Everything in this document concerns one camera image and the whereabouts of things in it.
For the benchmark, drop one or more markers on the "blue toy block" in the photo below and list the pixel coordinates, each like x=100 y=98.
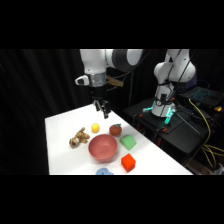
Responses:
x=104 y=172

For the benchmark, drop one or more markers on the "pink bowl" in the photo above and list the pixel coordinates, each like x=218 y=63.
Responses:
x=102 y=147

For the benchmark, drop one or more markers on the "black curtain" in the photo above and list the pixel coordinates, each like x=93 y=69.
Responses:
x=30 y=100

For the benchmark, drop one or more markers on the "small yellow object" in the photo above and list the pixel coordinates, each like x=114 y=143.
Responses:
x=218 y=108

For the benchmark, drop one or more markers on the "red toy apple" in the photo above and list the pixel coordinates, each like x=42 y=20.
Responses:
x=115 y=130

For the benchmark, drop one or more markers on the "green cube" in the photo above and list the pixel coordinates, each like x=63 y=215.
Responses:
x=128 y=142

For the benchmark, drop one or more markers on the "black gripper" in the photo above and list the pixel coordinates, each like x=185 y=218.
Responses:
x=99 y=92

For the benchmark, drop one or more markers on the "black robot stand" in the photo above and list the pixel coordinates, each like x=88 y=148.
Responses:
x=180 y=133

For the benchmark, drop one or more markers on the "brown teddy bear plush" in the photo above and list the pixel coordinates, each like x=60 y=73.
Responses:
x=78 y=138

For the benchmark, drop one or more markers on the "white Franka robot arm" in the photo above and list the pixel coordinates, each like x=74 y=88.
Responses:
x=96 y=63

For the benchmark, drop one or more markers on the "yellow ball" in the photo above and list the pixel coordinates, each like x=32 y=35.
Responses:
x=95 y=128

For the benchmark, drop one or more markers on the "black laptop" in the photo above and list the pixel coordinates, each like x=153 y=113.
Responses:
x=201 y=95

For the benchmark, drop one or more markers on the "red cube block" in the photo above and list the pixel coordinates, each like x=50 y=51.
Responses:
x=128 y=162

